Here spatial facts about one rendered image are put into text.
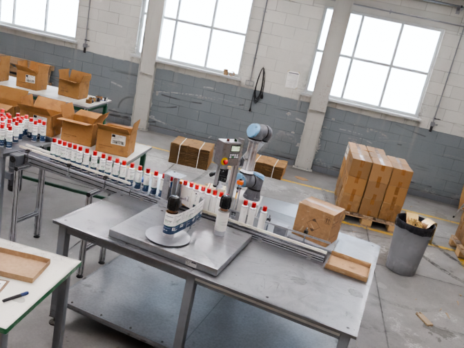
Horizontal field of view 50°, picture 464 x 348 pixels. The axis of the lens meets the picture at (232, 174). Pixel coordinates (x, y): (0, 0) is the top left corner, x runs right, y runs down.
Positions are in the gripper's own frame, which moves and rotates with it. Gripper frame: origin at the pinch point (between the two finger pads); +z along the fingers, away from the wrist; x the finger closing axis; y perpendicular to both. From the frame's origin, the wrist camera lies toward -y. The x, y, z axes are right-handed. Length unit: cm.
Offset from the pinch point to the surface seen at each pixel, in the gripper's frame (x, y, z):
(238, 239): -91, 27, 3
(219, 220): -93, 11, -9
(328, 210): -57, 90, -21
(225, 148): -57, 3, -52
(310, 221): -57, 79, -9
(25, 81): 291, -318, 1
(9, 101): 112, -250, -10
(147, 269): -45, -42, 69
